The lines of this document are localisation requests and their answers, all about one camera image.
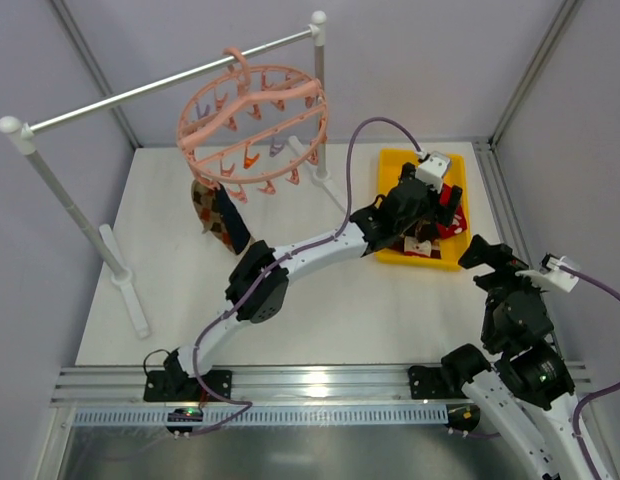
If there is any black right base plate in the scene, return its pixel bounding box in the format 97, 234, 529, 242
407, 365, 451, 400

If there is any tan orange argyle sock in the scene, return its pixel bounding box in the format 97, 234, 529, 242
191, 180, 237, 254

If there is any yellow plastic tray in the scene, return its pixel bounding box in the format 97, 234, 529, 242
375, 153, 471, 272

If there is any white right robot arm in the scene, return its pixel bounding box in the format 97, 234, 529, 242
441, 235, 620, 479

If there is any white metal drying rack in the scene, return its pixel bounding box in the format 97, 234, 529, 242
0, 10, 362, 339

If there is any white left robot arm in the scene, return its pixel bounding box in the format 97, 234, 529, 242
153, 154, 463, 399

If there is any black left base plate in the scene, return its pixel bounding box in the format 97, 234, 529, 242
143, 370, 233, 403

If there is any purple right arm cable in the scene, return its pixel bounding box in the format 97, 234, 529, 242
459, 264, 620, 480

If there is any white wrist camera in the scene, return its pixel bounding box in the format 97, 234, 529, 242
515, 254, 580, 293
415, 152, 452, 193

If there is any aluminium rail frame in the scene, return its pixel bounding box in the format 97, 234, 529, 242
49, 139, 599, 480

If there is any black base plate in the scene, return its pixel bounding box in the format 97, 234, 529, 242
407, 365, 451, 400
143, 370, 233, 403

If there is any navy santa sock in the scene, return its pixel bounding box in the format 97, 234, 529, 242
403, 236, 441, 260

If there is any brown argyle sock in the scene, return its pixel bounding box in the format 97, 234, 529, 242
414, 221, 440, 243

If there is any pink round clip hanger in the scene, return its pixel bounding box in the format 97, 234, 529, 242
176, 47, 329, 203

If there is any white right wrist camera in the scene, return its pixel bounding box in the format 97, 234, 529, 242
515, 254, 580, 293

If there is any white slotted cable duct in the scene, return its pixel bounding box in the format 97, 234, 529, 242
73, 403, 449, 427

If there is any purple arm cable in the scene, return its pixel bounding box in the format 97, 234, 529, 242
142, 117, 431, 436
459, 264, 620, 480

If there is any red sock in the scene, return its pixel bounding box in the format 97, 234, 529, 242
434, 200, 468, 240

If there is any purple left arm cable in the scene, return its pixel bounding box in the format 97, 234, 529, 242
142, 117, 431, 436

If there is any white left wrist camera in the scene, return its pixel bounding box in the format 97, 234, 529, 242
415, 152, 452, 193

